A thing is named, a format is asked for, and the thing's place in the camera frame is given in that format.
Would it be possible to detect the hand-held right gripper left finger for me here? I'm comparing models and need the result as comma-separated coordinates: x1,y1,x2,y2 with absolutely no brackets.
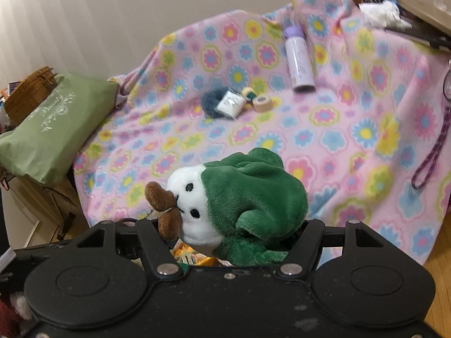
70,218,182,278

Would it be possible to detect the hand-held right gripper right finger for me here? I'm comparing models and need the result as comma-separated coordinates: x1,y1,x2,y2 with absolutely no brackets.
277,218,390,278

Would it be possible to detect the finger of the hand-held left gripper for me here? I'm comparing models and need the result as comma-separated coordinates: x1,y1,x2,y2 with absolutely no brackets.
44,238,80,254

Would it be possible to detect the green white plush bird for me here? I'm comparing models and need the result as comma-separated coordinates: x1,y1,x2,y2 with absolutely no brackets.
144,147,309,266

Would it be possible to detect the beige tape roll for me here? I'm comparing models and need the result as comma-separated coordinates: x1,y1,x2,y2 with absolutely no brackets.
253,95,273,113

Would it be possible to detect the blue fluffy scrunchie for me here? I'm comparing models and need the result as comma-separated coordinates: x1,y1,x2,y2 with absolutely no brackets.
201,89,231,117

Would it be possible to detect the white cotton pads packet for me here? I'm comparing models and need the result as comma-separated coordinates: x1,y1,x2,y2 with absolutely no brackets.
216,90,245,117

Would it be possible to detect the red white fluffy clothing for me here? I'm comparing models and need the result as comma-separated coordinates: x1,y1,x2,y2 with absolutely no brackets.
0,289,34,323

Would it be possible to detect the orange embroidered pouch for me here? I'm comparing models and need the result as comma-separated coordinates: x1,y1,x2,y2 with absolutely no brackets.
171,243,221,266

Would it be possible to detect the cardboard box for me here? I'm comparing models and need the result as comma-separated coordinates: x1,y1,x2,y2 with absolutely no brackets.
7,176,81,240

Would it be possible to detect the pink floral fleece blanket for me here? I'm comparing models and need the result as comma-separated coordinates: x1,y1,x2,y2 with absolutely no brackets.
72,0,451,268

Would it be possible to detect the green printed bag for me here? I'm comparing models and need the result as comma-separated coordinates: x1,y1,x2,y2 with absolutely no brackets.
0,73,118,185

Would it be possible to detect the brown wicker basket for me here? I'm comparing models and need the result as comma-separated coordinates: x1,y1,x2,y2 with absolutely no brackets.
5,66,59,122

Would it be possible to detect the white purple-capped bottle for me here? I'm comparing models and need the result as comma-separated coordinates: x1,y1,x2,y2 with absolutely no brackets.
284,25,316,92

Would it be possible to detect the white crumpled tissue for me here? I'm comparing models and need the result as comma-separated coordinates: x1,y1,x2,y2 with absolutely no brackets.
359,0,413,29

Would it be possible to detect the purple braided strap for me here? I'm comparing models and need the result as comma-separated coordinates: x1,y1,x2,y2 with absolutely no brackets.
410,106,451,190

